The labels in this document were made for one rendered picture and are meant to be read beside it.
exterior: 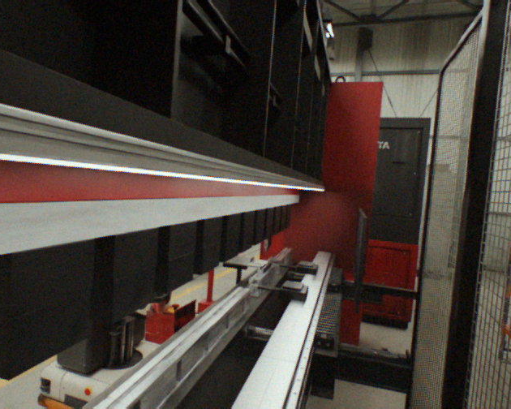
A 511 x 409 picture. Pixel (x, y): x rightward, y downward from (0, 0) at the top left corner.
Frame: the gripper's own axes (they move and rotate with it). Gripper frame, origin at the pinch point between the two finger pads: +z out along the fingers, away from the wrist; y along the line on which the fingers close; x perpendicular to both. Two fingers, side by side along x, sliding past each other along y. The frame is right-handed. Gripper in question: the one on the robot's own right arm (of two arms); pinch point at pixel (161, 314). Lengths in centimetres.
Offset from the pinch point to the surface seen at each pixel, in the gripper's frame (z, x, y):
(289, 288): -8, -1, 67
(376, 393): 103, 125, 81
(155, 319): 0.6, -5.1, 0.5
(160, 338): 9.8, -5.3, 1.7
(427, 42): -358, 755, 244
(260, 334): 7, -12, 56
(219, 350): 3, -37, 51
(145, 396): -5, -79, 54
